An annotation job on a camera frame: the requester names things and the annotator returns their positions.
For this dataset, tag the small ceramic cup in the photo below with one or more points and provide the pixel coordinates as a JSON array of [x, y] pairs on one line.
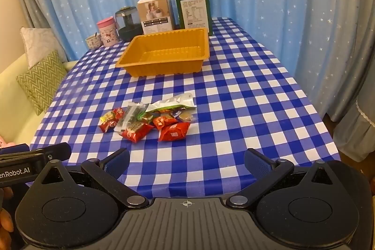
[[93, 43]]

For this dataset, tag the person's left hand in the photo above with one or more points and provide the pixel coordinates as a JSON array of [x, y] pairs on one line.
[[5, 220]]

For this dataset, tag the white pillow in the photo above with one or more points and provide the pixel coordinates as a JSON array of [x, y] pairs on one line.
[[38, 42]]

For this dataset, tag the green cardboard box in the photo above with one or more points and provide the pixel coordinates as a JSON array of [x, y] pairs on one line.
[[193, 9]]

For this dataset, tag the beige cardboard box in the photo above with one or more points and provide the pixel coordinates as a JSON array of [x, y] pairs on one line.
[[155, 18]]

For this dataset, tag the yellow plastic tray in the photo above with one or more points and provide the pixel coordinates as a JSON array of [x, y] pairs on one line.
[[164, 68]]

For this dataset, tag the small blue candy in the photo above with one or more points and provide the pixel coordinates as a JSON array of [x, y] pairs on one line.
[[176, 113]]

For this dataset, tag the red snack packet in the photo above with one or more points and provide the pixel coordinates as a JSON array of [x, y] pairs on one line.
[[136, 133], [175, 132], [109, 126], [164, 121], [112, 113]]

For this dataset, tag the pale yellow sofa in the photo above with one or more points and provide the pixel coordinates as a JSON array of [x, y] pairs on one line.
[[14, 109]]

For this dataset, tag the blue checkered tablecloth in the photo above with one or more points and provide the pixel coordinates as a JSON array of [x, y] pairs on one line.
[[234, 91]]

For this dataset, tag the pink plush toy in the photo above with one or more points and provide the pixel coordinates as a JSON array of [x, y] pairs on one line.
[[4, 143]]

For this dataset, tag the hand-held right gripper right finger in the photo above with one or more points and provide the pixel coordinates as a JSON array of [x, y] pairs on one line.
[[257, 163]]

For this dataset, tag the clear striped snack packet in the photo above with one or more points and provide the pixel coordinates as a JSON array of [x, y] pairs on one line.
[[130, 115]]

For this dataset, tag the small clear candy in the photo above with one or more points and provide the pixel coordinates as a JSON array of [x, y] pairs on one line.
[[186, 117]]

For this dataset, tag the silver green snack packet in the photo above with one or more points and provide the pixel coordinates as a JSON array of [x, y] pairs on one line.
[[172, 102]]

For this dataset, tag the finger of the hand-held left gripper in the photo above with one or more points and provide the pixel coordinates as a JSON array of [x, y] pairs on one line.
[[58, 152], [13, 148]]

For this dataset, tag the pink lidded cartoon cup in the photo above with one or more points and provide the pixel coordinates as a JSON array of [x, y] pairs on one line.
[[107, 34]]

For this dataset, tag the green zigzag pillow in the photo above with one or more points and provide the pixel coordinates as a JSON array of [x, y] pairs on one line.
[[41, 80]]

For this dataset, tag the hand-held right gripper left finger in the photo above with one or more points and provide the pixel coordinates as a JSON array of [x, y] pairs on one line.
[[117, 163]]

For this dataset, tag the light blue lace-trimmed fabric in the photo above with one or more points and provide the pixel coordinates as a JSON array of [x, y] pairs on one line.
[[357, 127]]

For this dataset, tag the dark green tabletop appliance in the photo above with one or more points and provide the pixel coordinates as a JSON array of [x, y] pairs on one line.
[[127, 30]]

